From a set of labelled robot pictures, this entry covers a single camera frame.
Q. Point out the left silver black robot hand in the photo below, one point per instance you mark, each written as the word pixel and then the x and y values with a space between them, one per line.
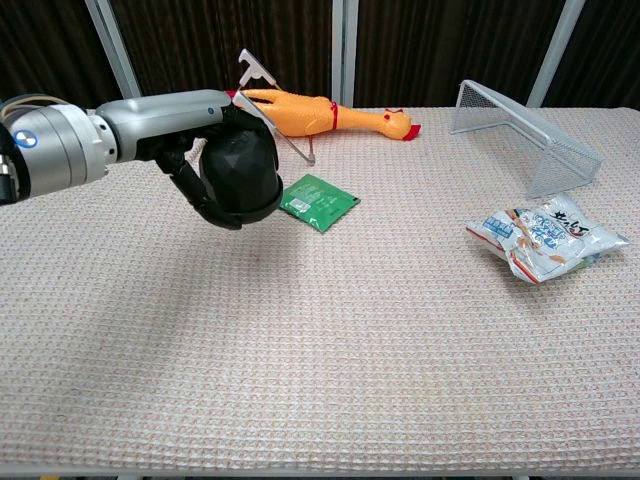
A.
pixel 160 120

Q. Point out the black faceted plastic cup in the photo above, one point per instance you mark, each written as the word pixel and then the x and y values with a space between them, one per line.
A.
pixel 240 175

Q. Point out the dark brown curtain panel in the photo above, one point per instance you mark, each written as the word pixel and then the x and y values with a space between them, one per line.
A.
pixel 610 50
pixel 45 45
pixel 440 45
pixel 210 40

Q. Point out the yellow rubber chicken toy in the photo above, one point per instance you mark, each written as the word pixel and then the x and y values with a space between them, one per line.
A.
pixel 310 117

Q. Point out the green foil packet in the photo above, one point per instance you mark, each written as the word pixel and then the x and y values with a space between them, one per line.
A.
pixel 320 202

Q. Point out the beige woven tablecloth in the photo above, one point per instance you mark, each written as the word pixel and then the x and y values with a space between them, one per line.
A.
pixel 325 350

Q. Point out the silver mesh desk rack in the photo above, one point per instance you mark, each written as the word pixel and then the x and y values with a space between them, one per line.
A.
pixel 525 130

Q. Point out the white blue snack bag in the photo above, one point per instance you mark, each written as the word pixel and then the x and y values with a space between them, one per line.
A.
pixel 540 235

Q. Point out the grey metal partition post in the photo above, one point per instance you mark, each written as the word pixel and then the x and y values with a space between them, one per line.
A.
pixel 115 50
pixel 344 50
pixel 555 50

